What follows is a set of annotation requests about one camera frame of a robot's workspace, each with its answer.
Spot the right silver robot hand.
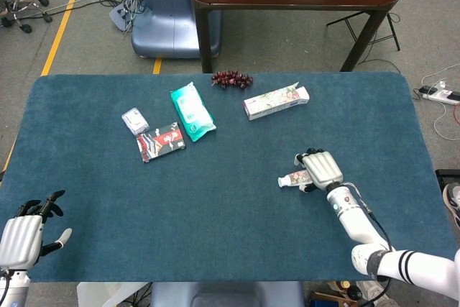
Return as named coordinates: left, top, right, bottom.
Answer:
left=294, top=147, right=344, bottom=193

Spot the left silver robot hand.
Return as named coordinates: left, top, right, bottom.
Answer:
left=0, top=189, right=73, bottom=271

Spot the white floral toothpaste tube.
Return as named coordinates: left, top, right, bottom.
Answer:
left=277, top=169, right=310, bottom=188

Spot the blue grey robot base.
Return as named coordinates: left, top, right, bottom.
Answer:
left=109, top=0, right=222, bottom=59

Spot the white floral toothpaste box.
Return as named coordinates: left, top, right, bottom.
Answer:
left=243, top=82, right=311, bottom=122

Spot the dark glass bottle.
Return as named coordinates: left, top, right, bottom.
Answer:
left=339, top=280, right=364, bottom=303

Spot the blue table cloth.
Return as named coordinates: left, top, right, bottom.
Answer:
left=0, top=71, right=460, bottom=283

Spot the dark red grape bunch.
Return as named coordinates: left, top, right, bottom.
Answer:
left=211, top=70, right=254, bottom=89

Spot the grey sneaker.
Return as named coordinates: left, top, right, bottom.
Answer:
left=441, top=183, right=460, bottom=229

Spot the white power strip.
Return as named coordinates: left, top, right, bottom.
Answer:
left=418, top=85, right=460, bottom=105

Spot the green wet wipes pack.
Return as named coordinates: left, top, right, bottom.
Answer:
left=169, top=81, right=217, bottom=143

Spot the blue grey robot torso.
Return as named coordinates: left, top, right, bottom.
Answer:
left=149, top=280, right=305, bottom=307

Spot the black red card box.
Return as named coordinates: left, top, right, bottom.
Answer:
left=136, top=122, right=187, bottom=164

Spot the small clear plastic box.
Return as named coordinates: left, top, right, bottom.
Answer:
left=121, top=107, right=150, bottom=134

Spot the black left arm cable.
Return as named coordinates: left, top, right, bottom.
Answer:
left=0, top=269, right=12, bottom=307

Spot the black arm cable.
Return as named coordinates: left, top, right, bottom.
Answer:
left=0, top=269, right=12, bottom=307
left=344, top=183, right=396, bottom=307

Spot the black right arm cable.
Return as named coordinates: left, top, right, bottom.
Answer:
left=344, top=183, right=396, bottom=307

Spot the white floor cable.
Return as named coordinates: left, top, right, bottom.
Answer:
left=420, top=64, right=460, bottom=141

